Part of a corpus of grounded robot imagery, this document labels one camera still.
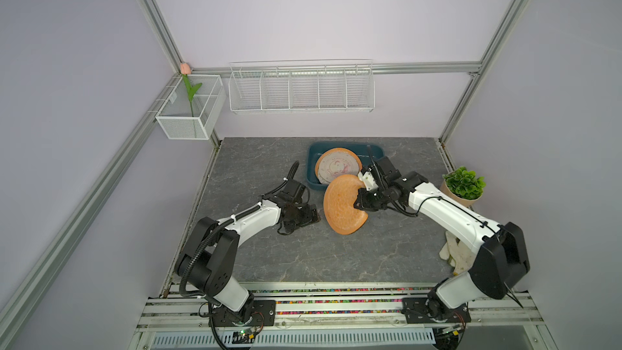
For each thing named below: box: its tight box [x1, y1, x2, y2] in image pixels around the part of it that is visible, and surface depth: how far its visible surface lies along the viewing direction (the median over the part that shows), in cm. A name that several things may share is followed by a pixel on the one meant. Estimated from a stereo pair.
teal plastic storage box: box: [372, 145, 385, 159], surface depth 111 cm
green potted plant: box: [440, 166, 486, 205], surface depth 89 cm
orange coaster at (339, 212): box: [323, 174, 369, 235], surface depth 87 cm
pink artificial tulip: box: [179, 62, 203, 118], surface depth 92 cm
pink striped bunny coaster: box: [315, 147, 363, 186], surface depth 110 cm
